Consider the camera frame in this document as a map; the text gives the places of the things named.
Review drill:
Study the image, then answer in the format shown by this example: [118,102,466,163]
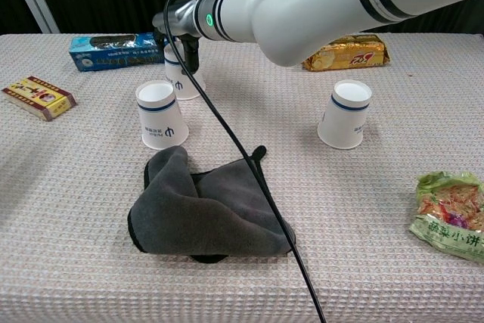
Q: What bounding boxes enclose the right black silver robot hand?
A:
[151,0,201,76]

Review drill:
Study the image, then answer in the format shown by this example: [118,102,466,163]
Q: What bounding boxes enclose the white paper cup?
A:
[316,79,374,150]
[135,79,190,151]
[163,41,207,101]

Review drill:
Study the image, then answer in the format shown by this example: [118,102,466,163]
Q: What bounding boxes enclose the blue cookie box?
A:
[68,32,167,73]

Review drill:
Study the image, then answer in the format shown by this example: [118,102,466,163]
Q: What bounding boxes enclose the yellow red small box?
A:
[1,76,78,123]

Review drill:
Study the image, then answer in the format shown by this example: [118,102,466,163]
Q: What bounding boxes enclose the gold cracker package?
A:
[301,34,392,73]

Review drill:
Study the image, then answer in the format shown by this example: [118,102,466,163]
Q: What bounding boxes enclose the grey microfibre cloth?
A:
[127,144,298,264]

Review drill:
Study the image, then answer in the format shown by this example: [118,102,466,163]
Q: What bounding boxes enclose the beige waffle tablecloth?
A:
[0,32,484,323]

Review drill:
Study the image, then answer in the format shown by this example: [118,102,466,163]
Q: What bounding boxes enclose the green snack bag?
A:
[408,170,484,263]

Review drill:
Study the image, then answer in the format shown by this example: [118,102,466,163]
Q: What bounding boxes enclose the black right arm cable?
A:
[163,0,328,323]

